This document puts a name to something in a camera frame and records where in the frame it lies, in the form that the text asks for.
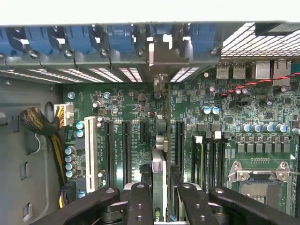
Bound black RAM slot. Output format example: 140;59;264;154
204;130;214;193
213;130;226;191

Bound black long expansion slot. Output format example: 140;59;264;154
121;120;134;184
174;120;186;174
104;120;116;188

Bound CPU socket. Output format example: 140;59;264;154
226;160;294;214

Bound white expansion slot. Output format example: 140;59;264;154
83;116;98;193

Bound black short expansion slot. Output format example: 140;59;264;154
139;121;150;144

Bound green motherboard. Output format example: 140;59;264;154
61;58;300;218

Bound white power connector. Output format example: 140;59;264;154
53;102;75;128

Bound vented metal slot cover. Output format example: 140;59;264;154
26;68;71;83
88;67;124;83
58;67;105;83
118;67;143;83
170;67;201;83

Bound silver USB port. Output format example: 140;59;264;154
232;61;247;80
216;61;230;80

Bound open dark PC case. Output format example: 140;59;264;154
0;21;300;225

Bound silver rear port block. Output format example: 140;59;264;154
272;60;293;81
255;60;272;80

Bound blue card retention bar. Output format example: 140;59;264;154
0;23;219;59

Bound black power plug with wires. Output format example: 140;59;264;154
58;182;77;210

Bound braided black yellow cable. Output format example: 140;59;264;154
19;106;69;188

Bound red black twisted wire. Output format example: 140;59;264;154
221;72;300;97

